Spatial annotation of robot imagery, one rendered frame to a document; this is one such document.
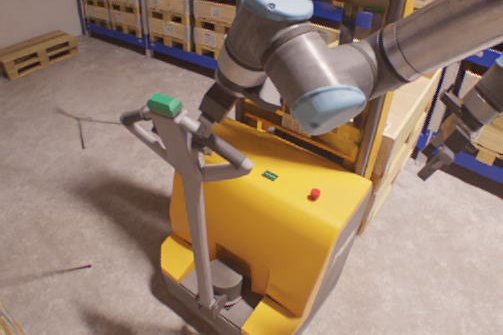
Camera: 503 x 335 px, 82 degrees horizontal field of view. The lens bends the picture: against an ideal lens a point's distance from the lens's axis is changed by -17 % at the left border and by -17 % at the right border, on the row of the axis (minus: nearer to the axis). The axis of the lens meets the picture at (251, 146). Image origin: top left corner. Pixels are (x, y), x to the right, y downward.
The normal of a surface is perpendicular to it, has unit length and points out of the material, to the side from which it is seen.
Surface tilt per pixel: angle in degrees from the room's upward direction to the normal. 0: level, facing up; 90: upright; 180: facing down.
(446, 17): 79
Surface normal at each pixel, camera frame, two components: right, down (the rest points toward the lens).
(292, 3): 0.29, -0.48
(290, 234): -0.58, 0.21
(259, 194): -0.41, -0.25
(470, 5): -0.87, 0.10
